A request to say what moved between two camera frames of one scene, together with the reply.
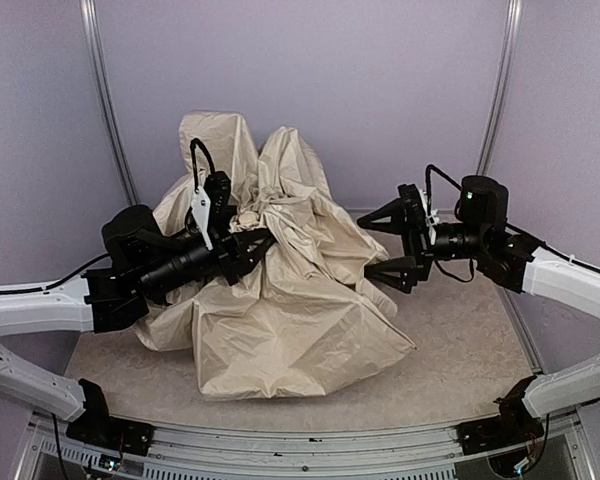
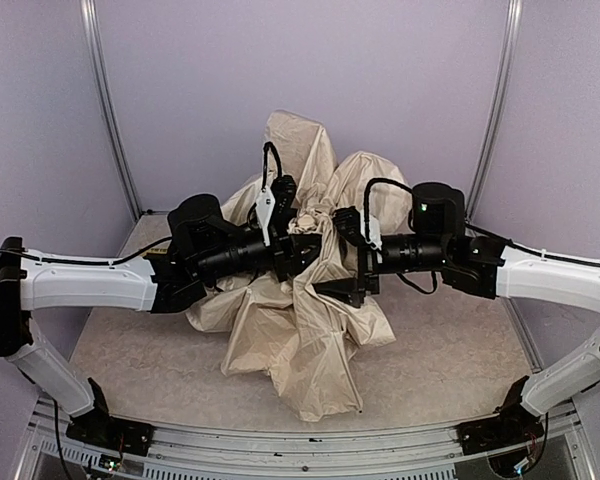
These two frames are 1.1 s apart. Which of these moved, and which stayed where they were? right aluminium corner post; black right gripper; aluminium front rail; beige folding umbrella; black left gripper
Moved: beige folding umbrella; black right gripper; black left gripper
Stayed: aluminium front rail; right aluminium corner post
